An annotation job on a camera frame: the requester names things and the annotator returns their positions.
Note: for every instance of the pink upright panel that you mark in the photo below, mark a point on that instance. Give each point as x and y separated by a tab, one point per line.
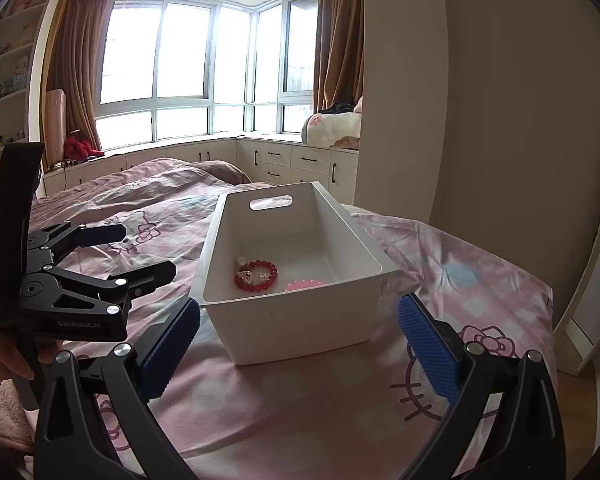
55	125

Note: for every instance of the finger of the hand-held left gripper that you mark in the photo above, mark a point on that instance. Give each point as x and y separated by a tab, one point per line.
145	280
100	235

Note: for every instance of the pink cartoon cat bedsheet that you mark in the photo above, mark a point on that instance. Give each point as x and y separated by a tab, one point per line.
305	410

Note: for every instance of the white door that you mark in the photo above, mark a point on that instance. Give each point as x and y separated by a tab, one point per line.
590	260

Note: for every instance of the pink plush blanket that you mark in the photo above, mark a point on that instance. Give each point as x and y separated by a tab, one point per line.
359	104

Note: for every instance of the dark cloth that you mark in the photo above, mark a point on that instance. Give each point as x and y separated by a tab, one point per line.
337	108

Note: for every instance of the white wall shelf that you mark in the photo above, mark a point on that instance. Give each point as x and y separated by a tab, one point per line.
35	60

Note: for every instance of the silver heart pendant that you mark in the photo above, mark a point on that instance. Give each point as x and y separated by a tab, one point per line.
250	275

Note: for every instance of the person's left hand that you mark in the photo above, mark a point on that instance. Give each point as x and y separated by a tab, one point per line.
0	360

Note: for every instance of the white framed bay window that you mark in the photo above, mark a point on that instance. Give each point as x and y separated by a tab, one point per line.
180	50

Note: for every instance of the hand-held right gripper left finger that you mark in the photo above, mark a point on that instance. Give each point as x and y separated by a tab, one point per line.
172	350

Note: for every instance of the white window seat cabinet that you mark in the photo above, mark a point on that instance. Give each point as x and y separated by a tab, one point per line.
280	160

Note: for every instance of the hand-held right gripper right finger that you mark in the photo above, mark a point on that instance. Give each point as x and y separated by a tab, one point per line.
427	355

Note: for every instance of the white plastic bin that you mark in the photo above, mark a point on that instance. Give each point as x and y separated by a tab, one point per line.
280	330

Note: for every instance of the red plush toy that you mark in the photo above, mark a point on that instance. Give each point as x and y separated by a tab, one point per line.
80	147

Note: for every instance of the brown curtain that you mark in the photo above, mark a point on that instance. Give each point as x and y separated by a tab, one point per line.
75	60
337	45

